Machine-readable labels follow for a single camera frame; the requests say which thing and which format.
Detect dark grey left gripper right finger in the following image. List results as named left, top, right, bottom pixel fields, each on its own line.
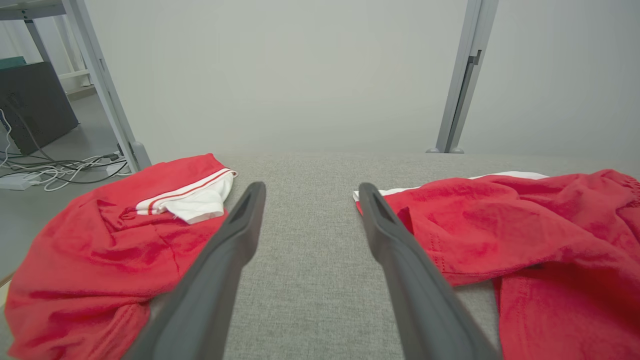
left=358, top=182, right=503, bottom=360

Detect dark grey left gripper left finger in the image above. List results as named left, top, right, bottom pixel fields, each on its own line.
left=122, top=181, right=267, bottom=360

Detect red basketball jersey number 23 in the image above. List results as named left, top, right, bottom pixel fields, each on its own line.
left=4, top=153, right=238, bottom=360

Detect red shorts with white band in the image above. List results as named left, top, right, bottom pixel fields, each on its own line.
left=352, top=169, right=640, bottom=360

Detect white power strip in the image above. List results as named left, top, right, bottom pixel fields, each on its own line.
left=0, top=172, right=44, bottom=191

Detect black computer case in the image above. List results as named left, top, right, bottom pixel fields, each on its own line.
left=0, top=61, right=80, bottom=156

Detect grey metal desk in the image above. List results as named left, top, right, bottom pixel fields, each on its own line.
left=0, top=0, right=93, bottom=96

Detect tangle of cables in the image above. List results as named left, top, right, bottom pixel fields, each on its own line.
left=0, top=109, right=127, bottom=192

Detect metal shelf with cables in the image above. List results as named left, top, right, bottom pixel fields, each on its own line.
left=0, top=95, right=130, bottom=185

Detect grey metal partition post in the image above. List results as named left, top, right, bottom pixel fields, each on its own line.
left=426, top=0, right=499, bottom=154

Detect grey metal frame leg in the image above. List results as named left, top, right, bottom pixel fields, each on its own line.
left=62, top=0, right=152, bottom=174

